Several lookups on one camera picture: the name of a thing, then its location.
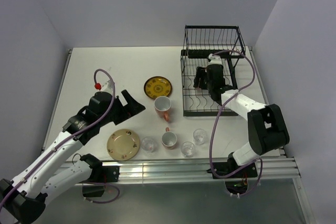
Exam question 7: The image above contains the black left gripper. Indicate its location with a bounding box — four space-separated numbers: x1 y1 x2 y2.
98 89 144 126

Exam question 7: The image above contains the large pink floral mug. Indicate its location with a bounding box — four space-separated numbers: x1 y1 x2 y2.
154 96 172 122

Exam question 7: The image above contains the clear glass cup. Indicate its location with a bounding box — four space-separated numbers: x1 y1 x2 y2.
193 129 207 145
181 142 195 158
141 137 157 153

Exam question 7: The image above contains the small pink cup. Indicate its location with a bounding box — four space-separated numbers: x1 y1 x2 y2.
161 127 177 150

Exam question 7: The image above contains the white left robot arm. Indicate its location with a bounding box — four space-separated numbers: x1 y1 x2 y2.
1 90 145 223

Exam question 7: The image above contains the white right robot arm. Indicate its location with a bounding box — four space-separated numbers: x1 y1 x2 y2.
194 64 290 179

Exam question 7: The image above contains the beige floral plate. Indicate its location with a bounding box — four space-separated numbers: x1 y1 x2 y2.
107 129 140 161

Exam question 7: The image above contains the yellow patterned plate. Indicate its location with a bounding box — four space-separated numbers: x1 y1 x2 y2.
143 76 173 100

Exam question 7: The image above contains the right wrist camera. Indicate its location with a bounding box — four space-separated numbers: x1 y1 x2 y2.
208 54 222 65

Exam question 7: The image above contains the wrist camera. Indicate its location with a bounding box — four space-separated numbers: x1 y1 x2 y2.
208 54 222 65
94 80 115 94

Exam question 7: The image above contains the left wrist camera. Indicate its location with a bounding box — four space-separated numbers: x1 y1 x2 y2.
94 80 115 94

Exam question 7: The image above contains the black wire dish rack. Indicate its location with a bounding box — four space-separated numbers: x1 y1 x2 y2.
180 25 246 117

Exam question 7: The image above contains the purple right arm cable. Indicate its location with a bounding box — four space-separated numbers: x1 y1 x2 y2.
209 50 263 197

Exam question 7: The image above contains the aluminium mounting rail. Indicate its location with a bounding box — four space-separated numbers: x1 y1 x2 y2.
103 156 301 185

